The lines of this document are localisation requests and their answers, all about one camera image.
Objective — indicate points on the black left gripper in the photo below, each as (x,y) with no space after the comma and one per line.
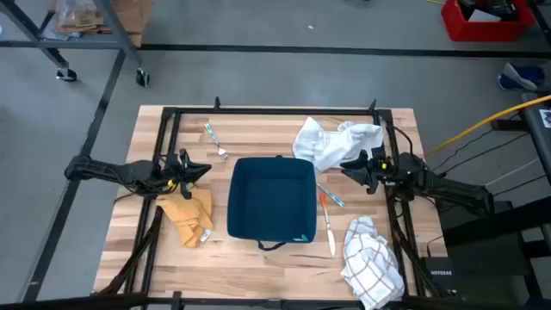
(176,172)

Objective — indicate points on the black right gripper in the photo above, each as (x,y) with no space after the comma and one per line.
(379,172)

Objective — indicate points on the plain white towel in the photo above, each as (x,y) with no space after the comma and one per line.
(331,144)

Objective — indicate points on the mustard yellow towel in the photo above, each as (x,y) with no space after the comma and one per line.
(189,215)

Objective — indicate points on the navy fabric storage bin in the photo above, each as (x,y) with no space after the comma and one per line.
(271,198)

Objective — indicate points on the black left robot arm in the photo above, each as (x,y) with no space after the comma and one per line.
(107,170)

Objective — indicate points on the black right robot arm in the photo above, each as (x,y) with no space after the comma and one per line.
(452,189)

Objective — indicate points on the white towel with brown checks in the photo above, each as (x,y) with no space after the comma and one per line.
(370,267)

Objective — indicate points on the black cart caster wheel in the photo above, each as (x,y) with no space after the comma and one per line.
(142,77)
(66,74)

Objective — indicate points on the black equipment stand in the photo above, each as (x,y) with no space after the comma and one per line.
(495,254)

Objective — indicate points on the brown cardboard box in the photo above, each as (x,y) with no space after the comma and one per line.
(129,17)

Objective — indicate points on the red plastic bin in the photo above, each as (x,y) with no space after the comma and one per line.
(456,30)

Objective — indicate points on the dark grey side table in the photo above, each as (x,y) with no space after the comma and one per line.
(540,129)

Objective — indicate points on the blue and white shoe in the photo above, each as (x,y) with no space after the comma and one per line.
(521,77)

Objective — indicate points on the clear plastic bag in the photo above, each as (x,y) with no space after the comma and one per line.
(79,17)

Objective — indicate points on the black aluminium rig frame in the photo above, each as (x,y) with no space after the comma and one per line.
(275,111)

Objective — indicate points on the black Netgear network switch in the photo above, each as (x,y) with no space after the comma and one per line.
(439,275)

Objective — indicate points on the grey metal cart frame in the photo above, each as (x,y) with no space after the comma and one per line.
(86,43)

